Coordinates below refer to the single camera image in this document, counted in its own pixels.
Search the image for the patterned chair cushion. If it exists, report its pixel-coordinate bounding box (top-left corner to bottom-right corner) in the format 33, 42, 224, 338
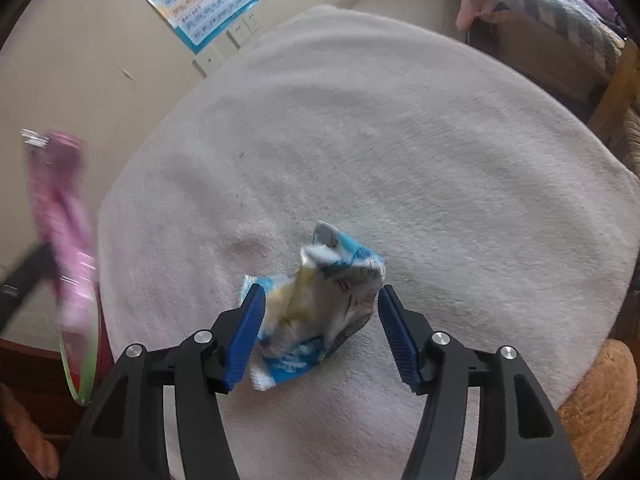
617, 107, 640, 181

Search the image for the bed with plaid blanket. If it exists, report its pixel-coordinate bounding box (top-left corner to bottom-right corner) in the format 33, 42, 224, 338
457, 0, 626, 78

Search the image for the blue alphabet wall poster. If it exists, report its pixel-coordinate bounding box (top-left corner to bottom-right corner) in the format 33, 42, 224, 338
109, 0, 263, 55

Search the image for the pink bed sheet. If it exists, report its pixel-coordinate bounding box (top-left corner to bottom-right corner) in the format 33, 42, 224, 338
455, 0, 511, 31

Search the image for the white fleece blanket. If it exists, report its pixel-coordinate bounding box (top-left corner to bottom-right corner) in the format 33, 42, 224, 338
97, 4, 640, 480

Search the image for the brown plush toy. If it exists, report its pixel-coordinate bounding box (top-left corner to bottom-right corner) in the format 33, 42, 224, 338
555, 337, 638, 480

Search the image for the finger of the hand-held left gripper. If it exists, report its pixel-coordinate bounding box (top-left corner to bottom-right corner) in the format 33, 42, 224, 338
0, 242, 58, 331

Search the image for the brown wooden cabinet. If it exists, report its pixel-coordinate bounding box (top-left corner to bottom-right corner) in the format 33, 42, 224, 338
0, 337, 86, 441

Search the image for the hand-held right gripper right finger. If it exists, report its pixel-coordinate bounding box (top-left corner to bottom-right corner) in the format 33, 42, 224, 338
377, 284, 583, 480

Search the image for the person's left hand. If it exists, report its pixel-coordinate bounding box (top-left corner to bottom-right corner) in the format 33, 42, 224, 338
0, 382, 61, 478

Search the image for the green rimmed waste bin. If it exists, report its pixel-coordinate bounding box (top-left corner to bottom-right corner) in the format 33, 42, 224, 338
57, 285, 113, 407

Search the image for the wooden chair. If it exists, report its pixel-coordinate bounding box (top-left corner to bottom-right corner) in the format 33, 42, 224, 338
587, 37, 640, 146

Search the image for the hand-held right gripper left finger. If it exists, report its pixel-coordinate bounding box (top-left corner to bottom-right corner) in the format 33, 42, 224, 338
60, 282, 267, 480

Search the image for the pink foil wrapper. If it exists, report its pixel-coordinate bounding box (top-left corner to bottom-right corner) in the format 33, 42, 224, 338
20, 129, 98, 333

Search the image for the white wall socket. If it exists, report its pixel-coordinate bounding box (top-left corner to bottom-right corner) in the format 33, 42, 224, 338
227, 10, 264, 50
192, 46, 226, 78

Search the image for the light blue snack wrapper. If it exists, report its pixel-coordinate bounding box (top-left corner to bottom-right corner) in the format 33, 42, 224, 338
240, 220, 387, 392

